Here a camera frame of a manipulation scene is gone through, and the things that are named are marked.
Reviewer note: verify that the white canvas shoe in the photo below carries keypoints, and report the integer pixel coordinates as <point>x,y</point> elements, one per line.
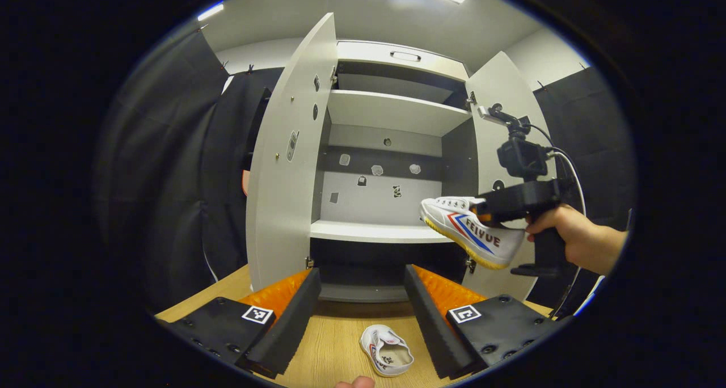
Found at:
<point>488,246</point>
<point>388,357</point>

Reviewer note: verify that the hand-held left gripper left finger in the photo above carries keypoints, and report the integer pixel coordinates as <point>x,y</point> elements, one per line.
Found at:
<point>295,314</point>

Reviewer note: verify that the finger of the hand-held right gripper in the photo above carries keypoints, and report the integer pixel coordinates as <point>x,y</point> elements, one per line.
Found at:
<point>483,212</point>

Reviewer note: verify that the white shoe cabinet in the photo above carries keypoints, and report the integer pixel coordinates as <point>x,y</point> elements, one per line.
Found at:
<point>391,113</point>

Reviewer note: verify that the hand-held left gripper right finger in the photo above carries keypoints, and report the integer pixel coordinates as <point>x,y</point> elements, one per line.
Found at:
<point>431,320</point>

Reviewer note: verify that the black backdrop cloth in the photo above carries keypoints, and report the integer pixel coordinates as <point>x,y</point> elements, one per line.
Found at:
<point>159,178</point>

